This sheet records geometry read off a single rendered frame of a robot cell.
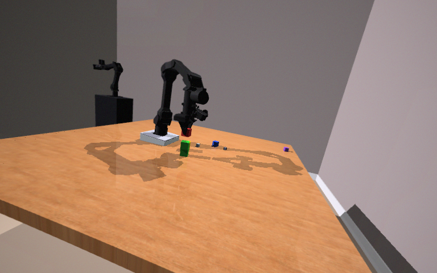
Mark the green block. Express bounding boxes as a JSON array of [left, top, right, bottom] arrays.
[[180, 149, 189, 157], [180, 140, 189, 150]]

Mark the red block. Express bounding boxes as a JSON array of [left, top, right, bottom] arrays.
[[181, 128, 192, 137]]

